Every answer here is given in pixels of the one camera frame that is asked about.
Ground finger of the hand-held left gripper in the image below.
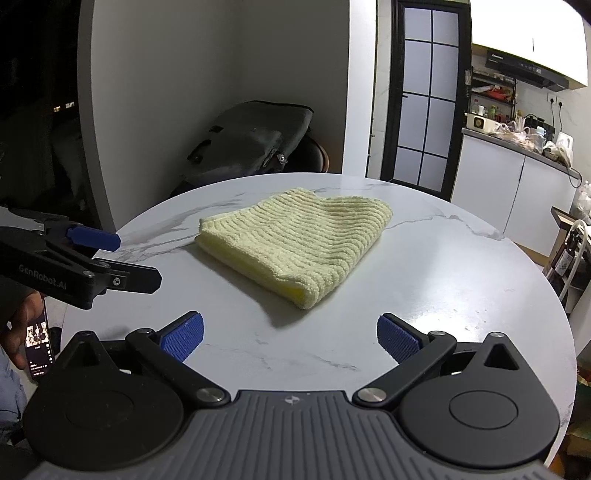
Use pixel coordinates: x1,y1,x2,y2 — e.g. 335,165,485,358
42,220,122,253
85,258,163,295

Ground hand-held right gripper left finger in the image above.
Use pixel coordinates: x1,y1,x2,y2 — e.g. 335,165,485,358
44,311,232,409

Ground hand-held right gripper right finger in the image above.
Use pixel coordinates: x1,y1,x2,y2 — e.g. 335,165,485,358
353,313,542,409

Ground pale yellow towel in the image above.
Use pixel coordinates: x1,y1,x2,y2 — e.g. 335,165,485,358
195,187,393,310

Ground person's left hand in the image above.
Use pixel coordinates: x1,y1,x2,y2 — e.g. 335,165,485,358
0,291,47,370

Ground black smartphone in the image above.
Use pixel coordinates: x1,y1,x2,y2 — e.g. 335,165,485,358
25,295,55,382

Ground person's blue jeans leg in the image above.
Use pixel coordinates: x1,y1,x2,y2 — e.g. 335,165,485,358
0,360,25,445

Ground dark grey backpack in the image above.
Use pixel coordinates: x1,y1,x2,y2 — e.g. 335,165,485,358
168,100,315,197

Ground white kitchen counter cabinet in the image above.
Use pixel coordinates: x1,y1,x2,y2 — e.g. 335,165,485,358
450,128,584,257

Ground dark glass bottle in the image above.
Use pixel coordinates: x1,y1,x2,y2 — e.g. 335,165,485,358
554,231,583,278

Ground brown wooden chair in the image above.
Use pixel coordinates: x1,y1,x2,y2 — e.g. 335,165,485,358
295,137,332,175

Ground cream countertop appliance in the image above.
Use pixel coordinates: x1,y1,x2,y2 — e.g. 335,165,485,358
465,112,499,133

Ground clear plastic food bags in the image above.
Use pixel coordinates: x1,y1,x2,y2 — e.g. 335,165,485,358
489,120,546,151

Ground clear plastic bottles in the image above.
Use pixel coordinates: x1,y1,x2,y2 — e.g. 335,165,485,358
574,180,591,214

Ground black spice rack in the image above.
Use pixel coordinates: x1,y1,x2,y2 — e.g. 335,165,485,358
468,69,518,119

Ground black framed glass door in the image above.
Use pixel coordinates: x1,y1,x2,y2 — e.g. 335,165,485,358
379,0,472,195

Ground black range hood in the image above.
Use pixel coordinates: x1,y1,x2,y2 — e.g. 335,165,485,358
485,48,570,92

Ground white flexible hose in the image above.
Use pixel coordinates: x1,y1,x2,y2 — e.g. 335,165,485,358
558,219,591,299

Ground white wall cabinet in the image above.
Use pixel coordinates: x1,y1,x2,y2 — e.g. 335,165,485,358
471,0,590,89

